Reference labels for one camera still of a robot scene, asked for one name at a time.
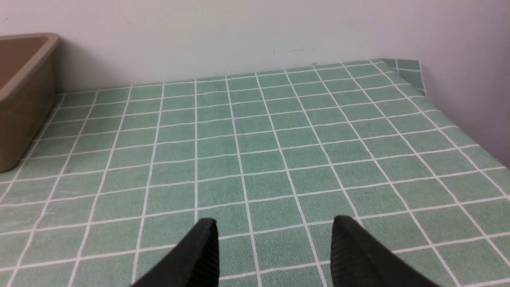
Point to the green checked tablecloth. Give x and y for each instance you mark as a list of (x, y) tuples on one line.
[(116, 178)]

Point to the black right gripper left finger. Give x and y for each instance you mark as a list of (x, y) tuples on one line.
[(193, 262)]

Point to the olive brown plastic bin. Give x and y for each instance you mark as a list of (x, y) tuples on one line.
[(27, 92)]

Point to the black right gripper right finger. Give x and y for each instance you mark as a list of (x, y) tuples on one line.
[(357, 259)]

